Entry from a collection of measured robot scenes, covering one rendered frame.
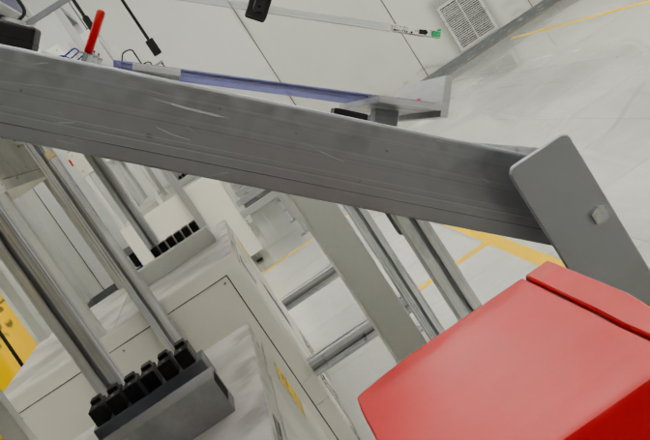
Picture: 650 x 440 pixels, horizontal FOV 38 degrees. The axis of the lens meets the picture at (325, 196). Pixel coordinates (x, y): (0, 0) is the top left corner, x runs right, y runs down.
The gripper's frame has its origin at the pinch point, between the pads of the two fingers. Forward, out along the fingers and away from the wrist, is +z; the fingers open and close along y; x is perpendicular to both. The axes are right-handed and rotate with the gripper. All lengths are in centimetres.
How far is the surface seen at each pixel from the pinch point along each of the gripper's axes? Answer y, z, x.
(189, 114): 81, 22, -6
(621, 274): 87, 24, 25
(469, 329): 114, 27, 6
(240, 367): 32, 48, 9
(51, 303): 9, 51, -16
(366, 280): -7.9, 37.0, 30.9
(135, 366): -65, 74, 0
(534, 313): 116, 26, 7
